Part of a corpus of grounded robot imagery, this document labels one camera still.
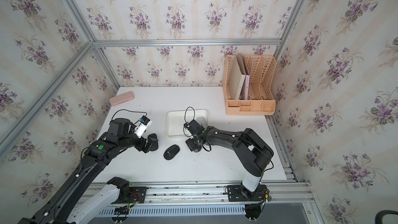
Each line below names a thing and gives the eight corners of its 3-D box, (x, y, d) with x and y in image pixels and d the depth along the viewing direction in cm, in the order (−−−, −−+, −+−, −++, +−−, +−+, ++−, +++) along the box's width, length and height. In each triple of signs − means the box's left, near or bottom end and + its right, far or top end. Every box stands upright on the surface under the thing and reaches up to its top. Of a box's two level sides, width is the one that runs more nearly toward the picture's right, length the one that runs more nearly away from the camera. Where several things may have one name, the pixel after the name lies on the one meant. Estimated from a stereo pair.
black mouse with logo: (161, 155, 87) (160, 154, 86) (174, 143, 92) (174, 141, 90) (167, 162, 85) (167, 161, 83) (180, 149, 90) (180, 147, 88)
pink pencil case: (112, 106, 111) (110, 103, 109) (110, 100, 115) (108, 97, 113) (135, 98, 117) (134, 95, 114) (133, 92, 120) (132, 90, 118)
